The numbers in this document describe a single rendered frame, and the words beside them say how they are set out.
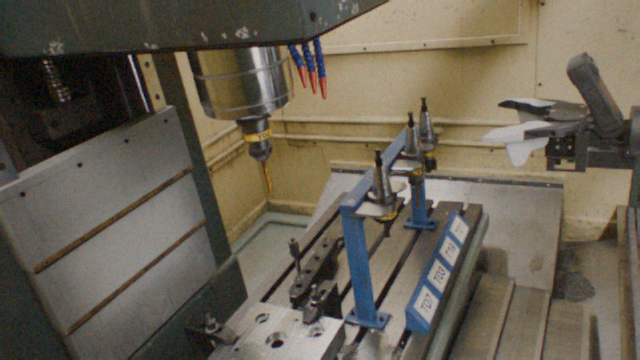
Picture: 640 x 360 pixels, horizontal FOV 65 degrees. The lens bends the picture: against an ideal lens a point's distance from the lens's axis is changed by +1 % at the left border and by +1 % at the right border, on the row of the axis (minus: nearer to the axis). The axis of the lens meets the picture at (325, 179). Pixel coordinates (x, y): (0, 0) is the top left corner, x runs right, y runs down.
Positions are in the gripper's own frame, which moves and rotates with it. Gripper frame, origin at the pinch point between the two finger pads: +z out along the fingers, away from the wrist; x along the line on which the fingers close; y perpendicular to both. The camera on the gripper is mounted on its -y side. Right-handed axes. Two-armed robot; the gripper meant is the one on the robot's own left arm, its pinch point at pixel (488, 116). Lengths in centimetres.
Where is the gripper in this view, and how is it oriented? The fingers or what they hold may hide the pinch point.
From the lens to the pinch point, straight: 81.4
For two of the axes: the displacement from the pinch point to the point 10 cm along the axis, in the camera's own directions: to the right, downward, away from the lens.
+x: 4.3, -4.5, 7.8
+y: 1.5, 8.9, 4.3
